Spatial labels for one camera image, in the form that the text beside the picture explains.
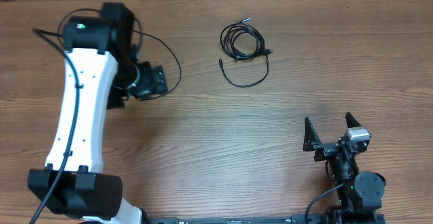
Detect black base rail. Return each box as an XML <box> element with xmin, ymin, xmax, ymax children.
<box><xmin>138</xmin><ymin>214</ymin><xmax>386</xmax><ymax>224</ymax></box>

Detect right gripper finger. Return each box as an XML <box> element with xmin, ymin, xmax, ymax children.
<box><xmin>303</xmin><ymin>116</ymin><xmax>321</xmax><ymax>152</ymax></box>
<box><xmin>345</xmin><ymin>112</ymin><xmax>361</xmax><ymax>128</ymax></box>

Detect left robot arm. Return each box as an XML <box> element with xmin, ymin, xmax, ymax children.
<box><xmin>27</xmin><ymin>3</ymin><xmax>170</xmax><ymax>223</ymax></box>

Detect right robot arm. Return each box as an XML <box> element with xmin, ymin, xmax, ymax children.
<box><xmin>303</xmin><ymin>112</ymin><xmax>386</xmax><ymax>223</ymax></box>

